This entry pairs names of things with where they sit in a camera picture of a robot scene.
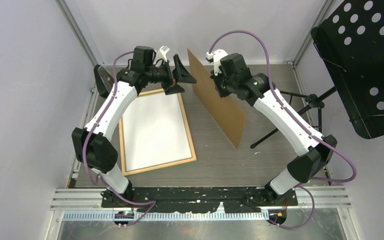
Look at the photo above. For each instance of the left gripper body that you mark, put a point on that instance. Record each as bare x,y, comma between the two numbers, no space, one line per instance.
162,75

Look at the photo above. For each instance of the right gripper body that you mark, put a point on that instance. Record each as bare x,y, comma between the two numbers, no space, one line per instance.
224,85

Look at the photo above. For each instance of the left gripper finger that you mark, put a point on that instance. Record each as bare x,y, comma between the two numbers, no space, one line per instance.
172,89
180,74

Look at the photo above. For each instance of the brown backing board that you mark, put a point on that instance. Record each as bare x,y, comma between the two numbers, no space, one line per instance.
226,112

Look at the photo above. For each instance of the photo with white borders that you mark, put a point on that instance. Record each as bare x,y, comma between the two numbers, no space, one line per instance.
155,132

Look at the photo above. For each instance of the wooden picture frame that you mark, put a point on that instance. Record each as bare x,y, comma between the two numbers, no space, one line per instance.
192,145

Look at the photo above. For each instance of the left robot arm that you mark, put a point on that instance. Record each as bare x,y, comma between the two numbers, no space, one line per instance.
92,143

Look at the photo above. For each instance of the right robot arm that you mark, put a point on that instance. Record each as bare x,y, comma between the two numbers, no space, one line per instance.
307,142

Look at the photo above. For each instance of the black wedge object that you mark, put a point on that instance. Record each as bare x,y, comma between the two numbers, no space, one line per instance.
103,80

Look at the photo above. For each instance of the black music stand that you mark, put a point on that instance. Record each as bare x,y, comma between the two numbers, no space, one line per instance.
351,44

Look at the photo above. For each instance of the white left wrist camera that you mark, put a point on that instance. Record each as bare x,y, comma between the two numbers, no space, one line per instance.
161,56

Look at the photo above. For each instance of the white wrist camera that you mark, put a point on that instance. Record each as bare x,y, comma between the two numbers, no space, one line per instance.
161,56
215,58

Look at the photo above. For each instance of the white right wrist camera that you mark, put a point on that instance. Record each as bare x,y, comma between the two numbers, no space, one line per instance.
215,58

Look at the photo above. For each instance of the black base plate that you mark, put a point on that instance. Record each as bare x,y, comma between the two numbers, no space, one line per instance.
197,200

